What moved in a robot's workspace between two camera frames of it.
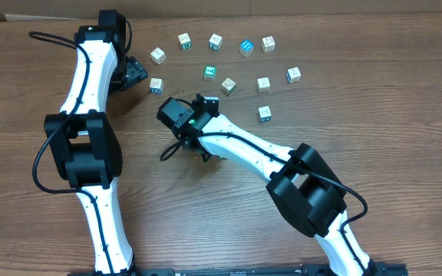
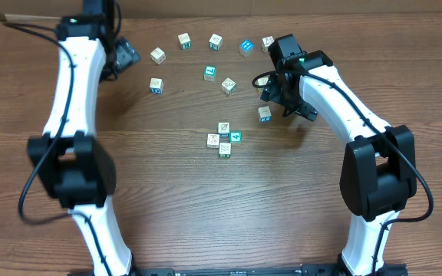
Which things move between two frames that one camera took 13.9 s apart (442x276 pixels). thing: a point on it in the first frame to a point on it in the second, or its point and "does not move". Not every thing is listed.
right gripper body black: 206,156 to 289,102
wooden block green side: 185,41 does not move
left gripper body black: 135,73 to 127,55
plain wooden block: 263,85 does not move
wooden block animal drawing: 229,87 does not move
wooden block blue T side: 264,113 does not move
